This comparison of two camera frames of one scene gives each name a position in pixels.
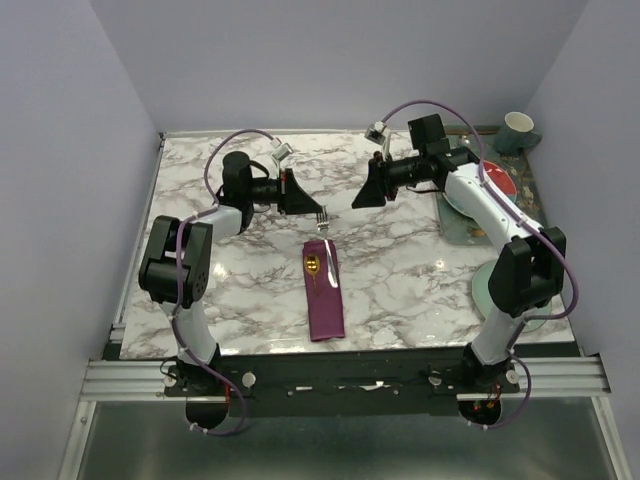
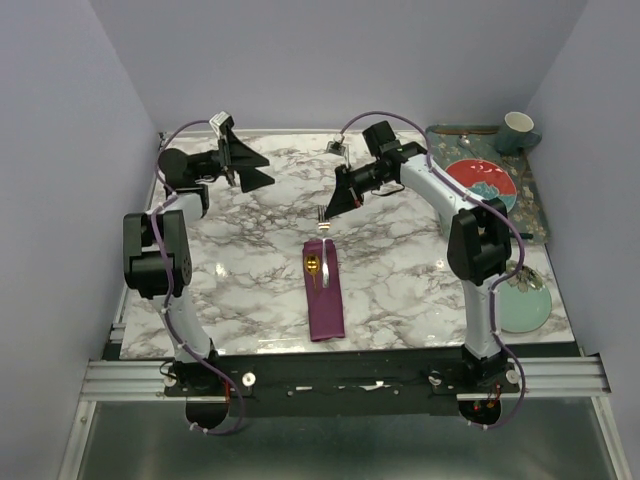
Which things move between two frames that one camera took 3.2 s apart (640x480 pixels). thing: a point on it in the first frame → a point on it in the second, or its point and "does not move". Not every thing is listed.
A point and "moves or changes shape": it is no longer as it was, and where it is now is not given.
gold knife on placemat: [468, 132] does not move
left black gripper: [292, 199] → [233, 153]
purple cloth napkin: [325, 307] does not move
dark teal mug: [516, 134] does not move
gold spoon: [311, 265] does not move
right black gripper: [378, 184] → [344, 198]
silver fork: [323, 225] moves or changes shape
